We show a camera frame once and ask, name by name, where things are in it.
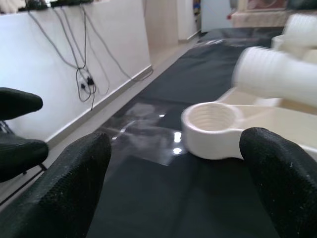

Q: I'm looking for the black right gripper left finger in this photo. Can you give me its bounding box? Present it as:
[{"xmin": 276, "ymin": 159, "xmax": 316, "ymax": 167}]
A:
[{"xmin": 0, "ymin": 132, "xmax": 112, "ymax": 238}]

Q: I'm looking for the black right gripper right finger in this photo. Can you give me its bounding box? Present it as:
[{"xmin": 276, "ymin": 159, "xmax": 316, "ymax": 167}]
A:
[{"xmin": 239, "ymin": 126, "xmax": 317, "ymax": 238}]

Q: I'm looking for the black folding chair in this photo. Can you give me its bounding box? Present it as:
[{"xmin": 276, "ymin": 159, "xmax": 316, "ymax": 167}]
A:
[{"xmin": 0, "ymin": 87, "xmax": 50, "ymax": 206}]

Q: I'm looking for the white plastic table top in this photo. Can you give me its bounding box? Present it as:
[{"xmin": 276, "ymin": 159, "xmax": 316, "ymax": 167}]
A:
[{"xmin": 180, "ymin": 34, "xmax": 317, "ymax": 160}]

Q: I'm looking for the beige patterned cloth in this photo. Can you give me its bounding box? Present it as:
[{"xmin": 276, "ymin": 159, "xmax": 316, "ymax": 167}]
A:
[{"xmin": 232, "ymin": 9, "xmax": 290, "ymax": 28}]

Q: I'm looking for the white appliance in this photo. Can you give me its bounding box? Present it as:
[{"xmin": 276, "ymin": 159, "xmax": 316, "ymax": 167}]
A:
[{"xmin": 200, "ymin": 0, "xmax": 232, "ymax": 33}]

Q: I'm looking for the black ledge rack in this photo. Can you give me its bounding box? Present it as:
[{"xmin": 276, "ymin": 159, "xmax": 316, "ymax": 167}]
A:
[{"xmin": 17, "ymin": 0, "xmax": 109, "ymax": 12}]

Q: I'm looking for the black wall plug cluster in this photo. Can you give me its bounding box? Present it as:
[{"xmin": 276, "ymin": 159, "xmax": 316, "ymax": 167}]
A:
[{"xmin": 79, "ymin": 75, "xmax": 97, "ymax": 90}]

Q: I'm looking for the thin wall cable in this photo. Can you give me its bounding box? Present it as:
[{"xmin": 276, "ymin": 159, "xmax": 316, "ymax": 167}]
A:
[
  {"xmin": 79, "ymin": 5, "xmax": 88, "ymax": 69},
  {"xmin": 27, "ymin": 11, "xmax": 80, "ymax": 69},
  {"xmin": 82, "ymin": 6, "xmax": 132, "ymax": 80},
  {"xmin": 53, "ymin": 7, "xmax": 87, "ymax": 70}
]

